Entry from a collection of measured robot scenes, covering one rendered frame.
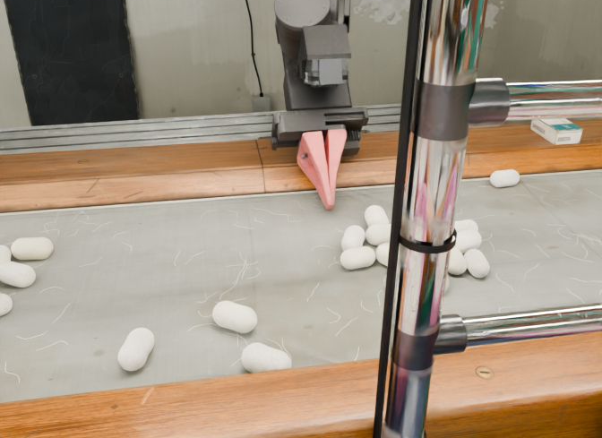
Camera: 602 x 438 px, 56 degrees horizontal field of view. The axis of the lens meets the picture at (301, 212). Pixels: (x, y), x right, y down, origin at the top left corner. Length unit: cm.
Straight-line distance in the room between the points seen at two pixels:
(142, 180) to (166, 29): 188
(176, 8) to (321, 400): 223
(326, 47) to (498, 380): 34
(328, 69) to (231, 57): 200
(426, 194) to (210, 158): 47
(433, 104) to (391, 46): 246
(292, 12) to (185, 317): 32
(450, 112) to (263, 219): 40
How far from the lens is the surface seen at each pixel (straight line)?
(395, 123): 111
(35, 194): 68
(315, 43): 56
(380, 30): 265
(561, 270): 57
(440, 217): 24
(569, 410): 41
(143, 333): 43
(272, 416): 36
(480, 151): 74
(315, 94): 61
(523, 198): 69
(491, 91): 24
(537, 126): 82
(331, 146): 59
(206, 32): 251
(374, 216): 56
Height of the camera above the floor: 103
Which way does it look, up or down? 28 degrees down
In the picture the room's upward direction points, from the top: straight up
